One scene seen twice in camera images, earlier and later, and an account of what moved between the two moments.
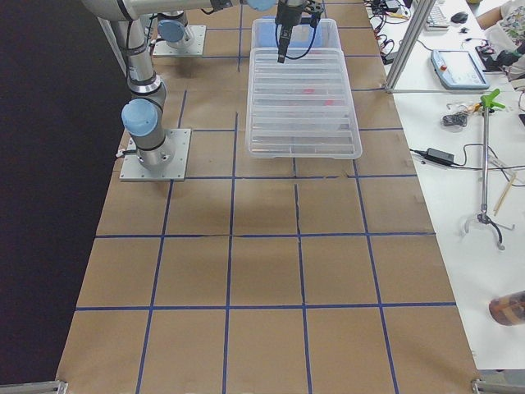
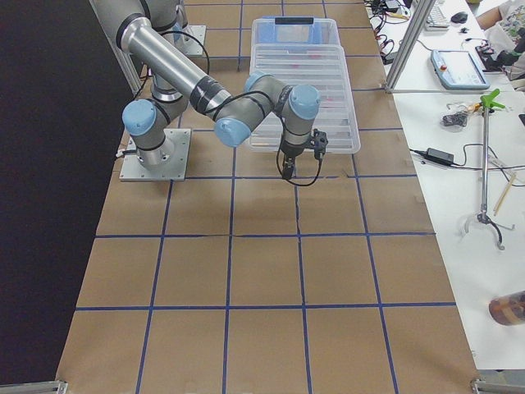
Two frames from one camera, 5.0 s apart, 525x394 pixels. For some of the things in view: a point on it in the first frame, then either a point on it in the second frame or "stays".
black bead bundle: (459, 120) stays
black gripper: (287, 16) to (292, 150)
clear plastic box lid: (300, 109) stays
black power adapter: (439, 155) stays
